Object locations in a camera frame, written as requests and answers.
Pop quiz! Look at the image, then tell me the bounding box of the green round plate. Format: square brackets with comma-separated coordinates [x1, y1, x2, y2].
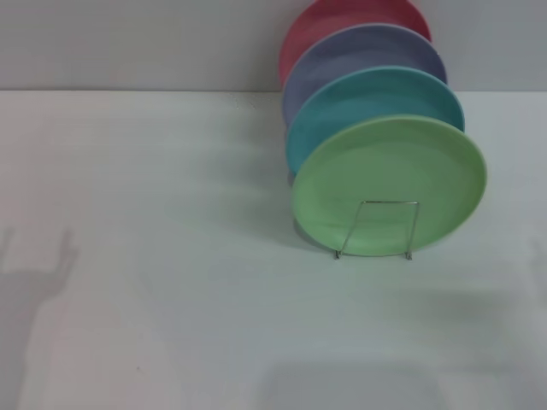
[291, 114, 488, 259]

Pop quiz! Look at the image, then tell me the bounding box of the blue round plate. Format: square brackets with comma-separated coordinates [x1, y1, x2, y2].
[285, 66, 466, 176]

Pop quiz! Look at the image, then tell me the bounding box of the purple round plate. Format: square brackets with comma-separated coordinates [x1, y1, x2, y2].
[281, 23, 449, 129]

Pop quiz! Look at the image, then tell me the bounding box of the red round plate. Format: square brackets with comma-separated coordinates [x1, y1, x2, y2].
[278, 0, 432, 86]

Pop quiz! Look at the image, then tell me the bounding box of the chrome wire plate rack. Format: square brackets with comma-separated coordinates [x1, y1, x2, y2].
[332, 199, 421, 261]

